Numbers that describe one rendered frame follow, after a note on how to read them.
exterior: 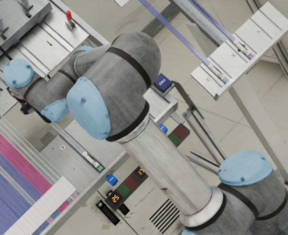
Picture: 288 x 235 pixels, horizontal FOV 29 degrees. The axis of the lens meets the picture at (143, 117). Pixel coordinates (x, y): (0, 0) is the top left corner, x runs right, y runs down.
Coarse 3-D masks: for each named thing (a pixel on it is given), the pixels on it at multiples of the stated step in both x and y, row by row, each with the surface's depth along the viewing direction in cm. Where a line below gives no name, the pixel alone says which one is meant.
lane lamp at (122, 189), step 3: (123, 183) 169; (120, 186) 169; (123, 186) 169; (117, 189) 169; (120, 189) 169; (123, 189) 168; (126, 189) 168; (129, 189) 168; (120, 192) 168; (123, 192) 168; (126, 192) 168; (123, 195) 168
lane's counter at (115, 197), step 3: (114, 192) 168; (111, 195) 168; (114, 195) 168; (117, 195) 168; (108, 198) 168; (111, 198) 168; (114, 198) 168; (117, 198) 168; (120, 198) 168; (114, 201) 167; (117, 201) 167; (114, 204) 167
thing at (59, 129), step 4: (0, 72) 181; (0, 76) 180; (4, 80) 180; (52, 124) 174; (56, 124) 174; (56, 128) 173; (60, 128) 173; (60, 132) 173; (64, 132) 173; (64, 136) 172; (68, 136) 172; (68, 140) 172; (72, 140) 172; (72, 144) 171; (76, 144) 171; (76, 148) 171; (80, 148) 171; (80, 152) 170; (100, 168) 168
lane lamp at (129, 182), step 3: (129, 177) 170; (126, 180) 169; (129, 180) 169; (132, 180) 169; (126, 183) 169; (129, 183) 169; (132, 183) 169; (135, 183) 169; (129, 186) 169; (132, 186) 169
